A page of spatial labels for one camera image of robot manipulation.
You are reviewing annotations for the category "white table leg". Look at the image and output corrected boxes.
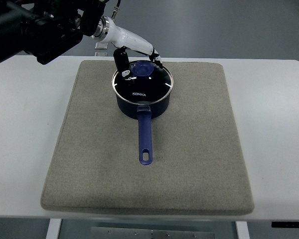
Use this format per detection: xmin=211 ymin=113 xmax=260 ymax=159
xmin=46 ymin=219 xmax=62 ymax=239
xmin=235 ymin=221 xmax=250 ymax=239

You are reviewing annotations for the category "beige fabric mat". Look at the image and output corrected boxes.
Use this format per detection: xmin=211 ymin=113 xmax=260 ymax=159
xmin=40 ymin=60 xmax=254 ymax=215

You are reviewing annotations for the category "floor socket plate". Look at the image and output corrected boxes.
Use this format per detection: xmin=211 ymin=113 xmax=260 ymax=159
xmin=95 ymin=51 xmax=108 ymax=57
xmin=95 ymin=42 xmax=108 ymax=50

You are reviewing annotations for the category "left white table leg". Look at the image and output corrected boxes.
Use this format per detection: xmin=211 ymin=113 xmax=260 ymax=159
xmin=46 ymin=219 xmax=62 ymax=239

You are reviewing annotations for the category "black table control panel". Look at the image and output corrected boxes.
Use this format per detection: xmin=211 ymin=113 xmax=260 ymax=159
xmin=271 ymin=222 xmax=299 ymax=229

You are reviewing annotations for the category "right white table leg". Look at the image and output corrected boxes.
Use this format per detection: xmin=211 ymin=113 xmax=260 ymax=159
xmin=235 ymin=221 xmax=250 ymax=239

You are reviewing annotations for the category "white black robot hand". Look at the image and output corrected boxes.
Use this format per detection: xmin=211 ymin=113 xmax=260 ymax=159
xmin=92 ymin=16 xmax=163 ymax=80

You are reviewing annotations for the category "glass pot lid blue knob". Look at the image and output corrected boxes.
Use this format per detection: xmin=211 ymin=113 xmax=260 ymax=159
xmin=112 ymin=60 xmax=173 ymax=104

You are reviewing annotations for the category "lower floor socket plate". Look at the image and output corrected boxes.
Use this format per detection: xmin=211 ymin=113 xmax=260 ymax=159
xmin=95 ymin=51 xmax=108 ymax=57

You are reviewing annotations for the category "dark pot blue handle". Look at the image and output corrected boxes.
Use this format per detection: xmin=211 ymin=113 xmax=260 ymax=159
xmin=112 ymin=61 xmax=174 ymax=166

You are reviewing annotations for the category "upper floor socket plate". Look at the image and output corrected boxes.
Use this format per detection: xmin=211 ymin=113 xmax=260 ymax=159
xmin=95 ymin=42 xmax=108 ymax=50

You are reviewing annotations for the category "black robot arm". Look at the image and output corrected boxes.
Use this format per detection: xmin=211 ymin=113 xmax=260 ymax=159
xmin=0 ymin=0 xmax=107 ymax=65

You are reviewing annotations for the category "metal base plate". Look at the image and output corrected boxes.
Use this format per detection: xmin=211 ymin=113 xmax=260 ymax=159
xmin=90 ymin=227 xmax=215 ymax=239

